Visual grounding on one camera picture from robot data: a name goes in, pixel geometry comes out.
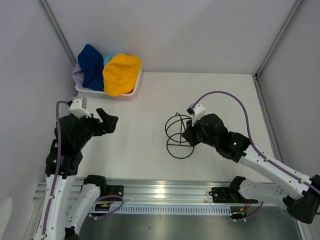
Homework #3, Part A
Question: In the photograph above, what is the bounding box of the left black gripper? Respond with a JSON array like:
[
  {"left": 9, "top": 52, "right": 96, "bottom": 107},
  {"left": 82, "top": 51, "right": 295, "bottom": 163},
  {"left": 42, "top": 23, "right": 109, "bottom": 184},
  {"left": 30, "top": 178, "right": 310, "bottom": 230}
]
[{"left": 74, "top": 107, "right": 118, "bottom": 149}]

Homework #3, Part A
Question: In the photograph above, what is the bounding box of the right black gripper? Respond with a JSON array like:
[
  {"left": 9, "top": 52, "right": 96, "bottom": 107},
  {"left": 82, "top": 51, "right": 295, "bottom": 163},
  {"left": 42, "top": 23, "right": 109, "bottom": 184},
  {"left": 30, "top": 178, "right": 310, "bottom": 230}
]
[{"left": 182, "top": 117, "right": 218, "bottom": 149}]

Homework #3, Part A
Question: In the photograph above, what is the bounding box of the yellow bucket hat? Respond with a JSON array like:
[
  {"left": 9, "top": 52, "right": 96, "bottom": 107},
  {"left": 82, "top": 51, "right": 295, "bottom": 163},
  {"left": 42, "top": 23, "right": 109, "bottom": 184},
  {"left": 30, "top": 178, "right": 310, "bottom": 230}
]
[{"left": 102, "top": 53, "right": 142, "bottom": 97}]

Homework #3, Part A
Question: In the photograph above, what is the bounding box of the dark blue bucket hat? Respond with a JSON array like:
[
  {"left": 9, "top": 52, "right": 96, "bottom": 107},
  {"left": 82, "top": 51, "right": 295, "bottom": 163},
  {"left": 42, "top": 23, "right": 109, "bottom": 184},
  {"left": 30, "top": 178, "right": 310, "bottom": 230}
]
[{"left": 77, "top": 44, "right": 104, "bottom": 92}]

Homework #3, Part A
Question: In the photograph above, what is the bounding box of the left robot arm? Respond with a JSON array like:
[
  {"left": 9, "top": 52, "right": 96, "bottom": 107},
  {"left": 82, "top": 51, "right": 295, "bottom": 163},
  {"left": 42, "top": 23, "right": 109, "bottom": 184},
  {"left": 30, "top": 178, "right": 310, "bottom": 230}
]
[{"left": 33, "top": 108, "right": 119, "bottom": 240}]

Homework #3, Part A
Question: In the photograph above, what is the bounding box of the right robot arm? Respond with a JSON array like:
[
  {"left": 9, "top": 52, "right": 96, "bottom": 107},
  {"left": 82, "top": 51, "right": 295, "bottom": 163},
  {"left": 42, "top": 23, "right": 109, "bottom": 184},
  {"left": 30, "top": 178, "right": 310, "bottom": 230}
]
[{"left": 182, "top": 113, "right": 320, "bottom": 224}]

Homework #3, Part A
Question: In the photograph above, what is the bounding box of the white plastic bin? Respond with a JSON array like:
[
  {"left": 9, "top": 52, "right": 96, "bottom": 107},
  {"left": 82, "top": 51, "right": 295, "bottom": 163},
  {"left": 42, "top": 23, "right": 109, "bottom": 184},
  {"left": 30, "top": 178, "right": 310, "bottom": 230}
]
[{"left": 75, "top": 65, "right": 143, "bottom": 102}]

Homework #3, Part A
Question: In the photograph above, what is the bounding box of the lavender bucket hat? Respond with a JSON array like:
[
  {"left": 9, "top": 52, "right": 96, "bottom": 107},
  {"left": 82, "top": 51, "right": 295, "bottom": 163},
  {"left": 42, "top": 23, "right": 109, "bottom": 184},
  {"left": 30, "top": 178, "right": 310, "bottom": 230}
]
[{"left": 72, "top": 62, "right": 85, "bottom": 88}]

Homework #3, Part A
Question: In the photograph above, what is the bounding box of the teal bucket hat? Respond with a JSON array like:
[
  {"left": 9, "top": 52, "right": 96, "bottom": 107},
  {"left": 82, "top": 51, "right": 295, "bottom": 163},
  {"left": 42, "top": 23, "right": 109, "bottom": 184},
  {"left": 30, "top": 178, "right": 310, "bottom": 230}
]
[{"left": 103, "top": 55, "right": 115, "bottom": 67}]

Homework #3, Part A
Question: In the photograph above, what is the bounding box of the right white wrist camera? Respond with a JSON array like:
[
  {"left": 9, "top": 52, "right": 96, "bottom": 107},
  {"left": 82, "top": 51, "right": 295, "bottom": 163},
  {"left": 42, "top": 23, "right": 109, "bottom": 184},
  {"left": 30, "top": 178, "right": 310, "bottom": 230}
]
[{"left": 186, "top": 103, "right": 206, "bottom": 126}]

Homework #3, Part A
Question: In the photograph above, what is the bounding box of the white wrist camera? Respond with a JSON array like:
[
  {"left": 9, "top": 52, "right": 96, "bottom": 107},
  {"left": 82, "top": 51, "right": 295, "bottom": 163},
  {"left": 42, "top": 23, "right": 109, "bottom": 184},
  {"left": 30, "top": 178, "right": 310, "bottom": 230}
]
[
  {"left": 69, "top": 96, "right": 92, "bottom": 119},
  {"left": 186, "top": 103, "right": 206, "bottom": 126}
]

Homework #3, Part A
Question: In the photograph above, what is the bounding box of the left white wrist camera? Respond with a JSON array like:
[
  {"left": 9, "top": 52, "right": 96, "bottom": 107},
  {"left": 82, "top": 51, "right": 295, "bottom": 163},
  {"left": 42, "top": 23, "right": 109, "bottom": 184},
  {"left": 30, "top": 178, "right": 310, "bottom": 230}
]
[{"left": 69, "top": 96, "right": 92, "bottom": 119}]

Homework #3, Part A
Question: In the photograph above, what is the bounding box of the black wire hat stand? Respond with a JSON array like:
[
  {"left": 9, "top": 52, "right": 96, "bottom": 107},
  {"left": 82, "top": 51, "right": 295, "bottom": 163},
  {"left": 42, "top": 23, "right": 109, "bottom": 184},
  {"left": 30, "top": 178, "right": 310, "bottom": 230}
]
[{"left": 164, "top": 112, "right": 195, "bottom": 160}]

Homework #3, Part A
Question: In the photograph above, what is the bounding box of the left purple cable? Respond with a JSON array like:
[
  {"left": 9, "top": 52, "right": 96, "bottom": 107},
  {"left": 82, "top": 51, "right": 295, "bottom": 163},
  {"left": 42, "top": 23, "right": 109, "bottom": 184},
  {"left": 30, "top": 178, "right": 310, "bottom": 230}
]
[{"left": 41, "top": 100, "right": 72, "bottom": 240}]

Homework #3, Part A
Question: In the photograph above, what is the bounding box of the purple cable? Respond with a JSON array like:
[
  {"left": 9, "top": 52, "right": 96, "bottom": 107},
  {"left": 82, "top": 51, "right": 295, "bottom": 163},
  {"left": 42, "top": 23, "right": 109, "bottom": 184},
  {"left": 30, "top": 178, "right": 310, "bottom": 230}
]
[
  {"left": 41, "top": 100, "right": 72, "bottom": 240},
  {"left": 192, "top": 91, "right": 320, "bottom": 195}
]

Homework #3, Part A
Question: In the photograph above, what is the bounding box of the right aluminium table rail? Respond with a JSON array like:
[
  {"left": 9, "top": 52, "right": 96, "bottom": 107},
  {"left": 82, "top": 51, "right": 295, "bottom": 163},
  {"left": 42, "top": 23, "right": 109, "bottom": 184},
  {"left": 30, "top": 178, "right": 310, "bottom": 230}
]
[{"left": 252, "top": 74, "right": 285, "bottom": 163}]

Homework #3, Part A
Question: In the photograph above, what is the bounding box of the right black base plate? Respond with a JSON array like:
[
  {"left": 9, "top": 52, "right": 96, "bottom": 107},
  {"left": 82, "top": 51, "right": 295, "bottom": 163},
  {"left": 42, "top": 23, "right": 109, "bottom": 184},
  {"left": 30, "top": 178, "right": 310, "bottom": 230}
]
[{"left": 208, "top": 187, "right": 258, "bottom": 204}]

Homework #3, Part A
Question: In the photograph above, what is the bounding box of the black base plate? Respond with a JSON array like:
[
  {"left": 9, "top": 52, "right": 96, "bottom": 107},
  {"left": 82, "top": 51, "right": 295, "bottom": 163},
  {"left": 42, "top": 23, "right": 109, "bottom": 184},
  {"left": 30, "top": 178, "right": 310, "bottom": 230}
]
[
  {"left": 105, "top": 185, "right": 125, "bottom": 197},
  {"left": 208, "top": 187, "right": 258, "bottom": 204}
]

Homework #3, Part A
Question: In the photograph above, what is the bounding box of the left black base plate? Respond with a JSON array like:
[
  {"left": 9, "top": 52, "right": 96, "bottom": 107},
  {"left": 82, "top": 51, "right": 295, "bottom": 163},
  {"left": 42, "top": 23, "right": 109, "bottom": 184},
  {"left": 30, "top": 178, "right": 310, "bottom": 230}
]
[{"left": 105, "top": 185, "right": 125, "bottom": 197}]

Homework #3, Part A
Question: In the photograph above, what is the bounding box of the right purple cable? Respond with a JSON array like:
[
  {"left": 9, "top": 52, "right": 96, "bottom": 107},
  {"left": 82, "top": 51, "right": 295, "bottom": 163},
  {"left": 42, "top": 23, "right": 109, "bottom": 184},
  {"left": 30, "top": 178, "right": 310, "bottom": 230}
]
[{"left": 192, "top": 91, "right": 320, "bottom": 195}]

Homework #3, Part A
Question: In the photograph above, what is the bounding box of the aluminium mounting rail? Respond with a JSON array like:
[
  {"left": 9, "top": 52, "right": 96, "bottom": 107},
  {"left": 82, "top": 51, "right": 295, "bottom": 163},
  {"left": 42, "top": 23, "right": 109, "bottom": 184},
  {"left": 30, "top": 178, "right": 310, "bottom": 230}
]
[{"left": 33, "top": 176, "right": 288, "bottom": 206}]

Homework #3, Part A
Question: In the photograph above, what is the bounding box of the white slotted cable duct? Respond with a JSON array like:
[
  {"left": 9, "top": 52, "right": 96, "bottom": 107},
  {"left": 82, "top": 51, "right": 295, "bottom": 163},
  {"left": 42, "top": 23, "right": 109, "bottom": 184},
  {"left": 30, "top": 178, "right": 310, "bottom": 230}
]
[{"left": 87, "top": 203, "right": 232, "bottom": 216}]

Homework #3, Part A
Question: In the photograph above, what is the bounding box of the left aluminium frame post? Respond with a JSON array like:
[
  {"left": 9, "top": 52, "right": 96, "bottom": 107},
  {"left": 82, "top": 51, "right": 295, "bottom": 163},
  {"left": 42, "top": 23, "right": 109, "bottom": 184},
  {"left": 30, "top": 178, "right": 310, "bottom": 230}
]
[{"left": 37, "top": 0, "right": 77, "bottom": 66}]

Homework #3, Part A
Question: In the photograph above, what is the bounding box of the aluminium frame post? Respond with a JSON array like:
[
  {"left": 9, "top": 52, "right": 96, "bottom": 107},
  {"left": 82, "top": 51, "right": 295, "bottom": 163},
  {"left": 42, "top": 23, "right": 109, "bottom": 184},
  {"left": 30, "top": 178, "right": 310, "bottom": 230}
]
[
  {"left": 37, "top": 0, "right": 77, "bottom": 66},
  {"left": 254, "top": 0, "right": 306, "bottom": 81}
]

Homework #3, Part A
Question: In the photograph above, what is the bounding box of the right aluminium frame post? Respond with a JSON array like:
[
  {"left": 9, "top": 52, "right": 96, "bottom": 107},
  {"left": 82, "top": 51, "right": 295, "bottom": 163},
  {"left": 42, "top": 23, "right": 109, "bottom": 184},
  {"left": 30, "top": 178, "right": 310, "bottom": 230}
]
[{"left": 254, "top": 0, "right": 306, "bottom": 81}]

